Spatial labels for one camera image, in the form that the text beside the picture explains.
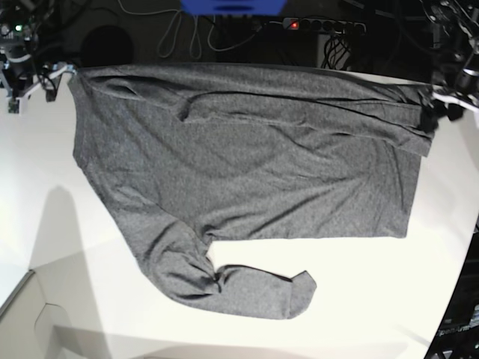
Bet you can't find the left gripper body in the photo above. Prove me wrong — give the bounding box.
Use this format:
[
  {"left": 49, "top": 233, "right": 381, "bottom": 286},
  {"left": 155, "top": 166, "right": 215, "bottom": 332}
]
[{"left": 432, "top": 84, "right": 478, "bottom": 112}]

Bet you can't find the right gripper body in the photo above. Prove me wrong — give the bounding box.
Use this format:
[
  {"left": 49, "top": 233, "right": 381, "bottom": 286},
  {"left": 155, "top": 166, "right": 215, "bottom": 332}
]
[{"left": 1, "top": 61, "right": 77, "bottom": 99}]

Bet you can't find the grey t-shirt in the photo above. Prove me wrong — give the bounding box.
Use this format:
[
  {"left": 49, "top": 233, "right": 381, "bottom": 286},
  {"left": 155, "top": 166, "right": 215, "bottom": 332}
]
[{"left": 69, "top": 71, "right": 433, "bottom": 320}]

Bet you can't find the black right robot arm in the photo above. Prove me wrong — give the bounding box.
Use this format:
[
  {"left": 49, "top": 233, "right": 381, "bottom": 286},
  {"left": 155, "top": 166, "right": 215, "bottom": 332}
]
[{"left": 1, "top": 1, "right": 76, "bottom": 114}]

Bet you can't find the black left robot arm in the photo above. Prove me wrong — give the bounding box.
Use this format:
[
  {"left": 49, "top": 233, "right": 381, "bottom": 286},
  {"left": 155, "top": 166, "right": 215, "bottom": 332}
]
[{"left": 80, "top": 1, "right": 478, "bottom": 135}]

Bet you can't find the white power strip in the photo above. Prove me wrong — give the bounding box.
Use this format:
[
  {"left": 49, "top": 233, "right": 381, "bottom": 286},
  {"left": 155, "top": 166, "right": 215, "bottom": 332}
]
[{"left": 281, "top": 17, "right": 367, "bottom": 35}]

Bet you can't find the blue box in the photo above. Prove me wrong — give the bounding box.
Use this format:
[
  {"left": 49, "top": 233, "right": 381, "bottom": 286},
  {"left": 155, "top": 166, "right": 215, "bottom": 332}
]
[{"left": 180, "top": 0, "right": 287, "bottom": 16}]

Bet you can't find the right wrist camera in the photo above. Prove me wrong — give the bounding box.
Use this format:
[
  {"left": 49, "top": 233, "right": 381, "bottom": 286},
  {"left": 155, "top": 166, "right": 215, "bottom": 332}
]
[{"left": 7, "top": 97, "right": 28, "bottom": 115}]

